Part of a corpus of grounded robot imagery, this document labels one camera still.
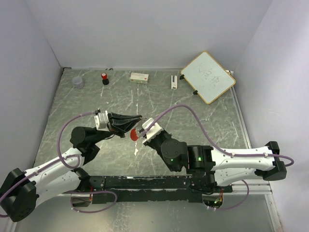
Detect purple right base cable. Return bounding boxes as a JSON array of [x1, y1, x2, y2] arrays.
[[206, 178, 251, 212]]

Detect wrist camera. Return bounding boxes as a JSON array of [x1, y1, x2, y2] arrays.
[[140, 117, 163, 144], [94, 109, 109, 130]]

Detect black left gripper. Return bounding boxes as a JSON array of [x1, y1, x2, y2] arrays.
[[91, 110, 142, 144]]

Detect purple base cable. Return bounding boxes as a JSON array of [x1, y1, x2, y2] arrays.
[[206, 178, 251, 212], [70, 189, 119, 214]]

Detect yellow framed whiteboard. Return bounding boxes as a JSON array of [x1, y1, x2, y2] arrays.
[[181, 51, 236, 104]]

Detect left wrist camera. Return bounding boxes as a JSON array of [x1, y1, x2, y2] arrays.
[[94, 109, 109, 130]]

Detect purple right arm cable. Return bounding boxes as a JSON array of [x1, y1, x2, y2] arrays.
[[141, 103, 295, 167]]

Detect white stapler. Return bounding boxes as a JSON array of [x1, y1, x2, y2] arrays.
[[171, 75, 178, 89]]

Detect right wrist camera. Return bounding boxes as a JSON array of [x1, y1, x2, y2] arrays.
[[140, 117, 163, 144]]

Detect red and black stamp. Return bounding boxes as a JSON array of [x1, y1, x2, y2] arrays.
[[101, 73, 109, 85]]

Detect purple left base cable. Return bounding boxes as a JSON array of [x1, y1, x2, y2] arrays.
[[70, 189, 119, 214]]

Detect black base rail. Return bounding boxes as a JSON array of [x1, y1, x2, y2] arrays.
[[74, 174, 232, 203]]

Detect clear jar of paperclips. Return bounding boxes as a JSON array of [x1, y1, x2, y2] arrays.
[[72, 76, 84, 89]]

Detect green and white staples box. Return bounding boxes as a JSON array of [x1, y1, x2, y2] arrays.
[[130, 72, 149, 84]]

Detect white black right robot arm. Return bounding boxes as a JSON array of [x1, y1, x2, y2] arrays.
[[142, 129, 287, 192]]

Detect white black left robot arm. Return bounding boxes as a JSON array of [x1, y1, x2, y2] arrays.
[[0, 110, 142, 222]]

